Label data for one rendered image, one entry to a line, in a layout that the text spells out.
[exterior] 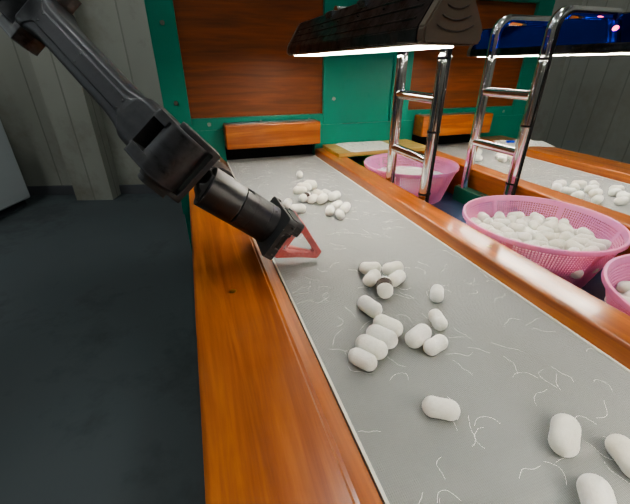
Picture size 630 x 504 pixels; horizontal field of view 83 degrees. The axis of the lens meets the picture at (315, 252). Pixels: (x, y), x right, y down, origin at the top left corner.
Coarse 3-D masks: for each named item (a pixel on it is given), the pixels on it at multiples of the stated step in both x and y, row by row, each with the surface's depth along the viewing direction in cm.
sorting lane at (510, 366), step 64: (256, 192) 88; (320, 256) 58; (384, 256) 58; (448, 256) 58; (320, 320) 44; (448, 320) 44; (512, 320) 44; (384, 384) 35; (448, 384) 35; (512, 384) 35; (576, 384) 35; (384, 448) 29; (448, 448) 29; (512, 448) 29
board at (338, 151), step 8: (328, 144) 122; (400, 144) 122; (408, 144) 122; (416, 144) 122; (336, 152) 111; (344, 152) 111; (352, 152) 111; (360, 152) 111; (368, 152) 112; (376, 152) 113; (384, 152) 114
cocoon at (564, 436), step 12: (552, 420) 30; (564, 420) 29; (576, 420) 29; (552, 432) 29; (564, 432) 28; (576, 432) 28; (552, 444) 28; (564, 444) 28; (576, 444) 28; (564, 456) 28
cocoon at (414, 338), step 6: (420, 324) 40; (414, 330) 39; (420, 330) 39; (426, 330) 39; (408, 336) 39; (414, 336) 39; (420, 336) 39; (426, 336) 39; (408, 342) 39; (414, 342) 38; (420, 342) 38; (414, 348) 39
